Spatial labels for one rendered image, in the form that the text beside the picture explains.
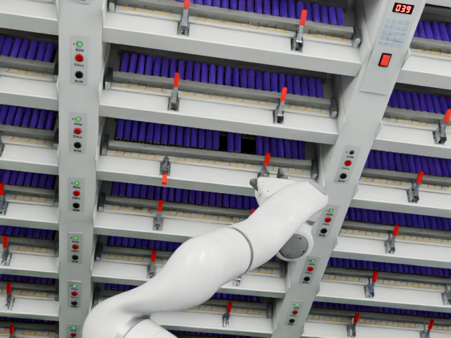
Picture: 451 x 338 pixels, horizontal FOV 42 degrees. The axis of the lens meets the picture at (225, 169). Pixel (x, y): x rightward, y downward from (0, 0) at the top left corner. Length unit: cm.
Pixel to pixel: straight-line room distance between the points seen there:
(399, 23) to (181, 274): 79
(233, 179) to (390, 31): 55
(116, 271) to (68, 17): 81
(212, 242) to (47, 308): 114
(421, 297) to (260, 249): 109
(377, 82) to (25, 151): 91
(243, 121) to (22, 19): 56
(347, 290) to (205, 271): 110
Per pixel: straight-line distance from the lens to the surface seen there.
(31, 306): 201
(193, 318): 199
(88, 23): 136
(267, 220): 110
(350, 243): 180
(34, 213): 172
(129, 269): 183
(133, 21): 137
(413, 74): 148
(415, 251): 188
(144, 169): 156
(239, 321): 201
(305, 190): 115
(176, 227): 169
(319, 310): 207
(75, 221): 168
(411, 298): 203
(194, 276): 89
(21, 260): 186
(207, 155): 158
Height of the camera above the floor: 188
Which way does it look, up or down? 35 degrees down
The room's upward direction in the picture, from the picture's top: 12 degrees clockwise
